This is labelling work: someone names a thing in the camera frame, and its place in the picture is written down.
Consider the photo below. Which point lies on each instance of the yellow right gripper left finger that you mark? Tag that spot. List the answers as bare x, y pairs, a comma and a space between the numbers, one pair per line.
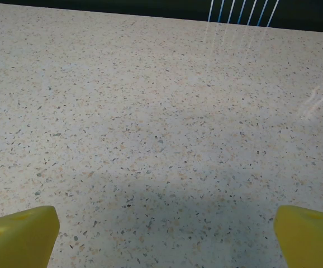
19, 240

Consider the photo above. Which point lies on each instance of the blue patterned backdrop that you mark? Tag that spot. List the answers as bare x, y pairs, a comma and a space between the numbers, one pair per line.
242, 11

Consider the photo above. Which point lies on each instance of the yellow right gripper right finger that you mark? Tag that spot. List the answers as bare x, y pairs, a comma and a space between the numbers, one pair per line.
312, 240

